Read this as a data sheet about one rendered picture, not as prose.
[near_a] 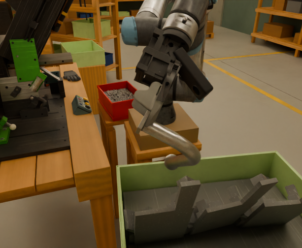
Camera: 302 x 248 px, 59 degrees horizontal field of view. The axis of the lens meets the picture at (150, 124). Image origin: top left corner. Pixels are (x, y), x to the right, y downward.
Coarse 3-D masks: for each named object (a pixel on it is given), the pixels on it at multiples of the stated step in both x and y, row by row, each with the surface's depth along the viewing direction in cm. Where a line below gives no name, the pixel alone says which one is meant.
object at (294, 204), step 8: (264, 200) 84; (272, 200) 84; (288, 200) 70; (296, 200) 70; (264, 208) 70; (272, 208) 71; (280, 208) 71; (288, 208) 72; (296, 208) 73; (256, 216) 75; (264, 216) 76; (272, 216) 77; (280, 216) 78; (288, 216) 79; (296, 216) 80; (240, 224) 84; (248, 224) 82; (256, 224) 83; (264, 224) 84; (272, 224) 85
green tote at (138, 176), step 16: (208, 160) 99; (224, 160) 100; (240, 160) 101; (256, 160) 102; (272, 160) 104; (128, 176) 97; (144, 176) 98; (160, 176) 99; (176, 176) 100; (192, 176) 101; (208, 176) 103; (224, 176) 104; (240, 176) 105; (272, 176) 105; (288, 176) 95
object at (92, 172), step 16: (64, 64) 221; (64, 80) 188; (80, 80) 188; (80, 128) 129; (96, 128) 129; (80, 144) 117; (96, 144) 117; (80, 160) 107; (96, 160) 107; (80, 176) 102; (96, 176) 104; (80, 192) 105; (96, 192) 108; (112, 192) 111
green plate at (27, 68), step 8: (16, 40) 132; (24, 40) 133; (32, 40) 134; (16, 48) 133; (24, 48) 134; (32, 48) 135; (24, 56) 135; (32, 56) 136; (16, 64) 135; (24, 64) 136; (32, 64) 137; (16, 72) 135; (24, 72) 136; (32, 72) 138; (24, 80) 137; (32, 80) 138
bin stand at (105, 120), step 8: (104, 112) 167; (104, 120) 158; (120, 120) 158; (128, 120) 158; (104, 128) 188; (112, 128) 158; (104, 136) 191; (112, 136) 161; (104, 144) 194; (112, 144) 163; (112, 152) 166; (112, 160) 169; (112, 168) 172; (112, 176) 175; (112, 184) 178
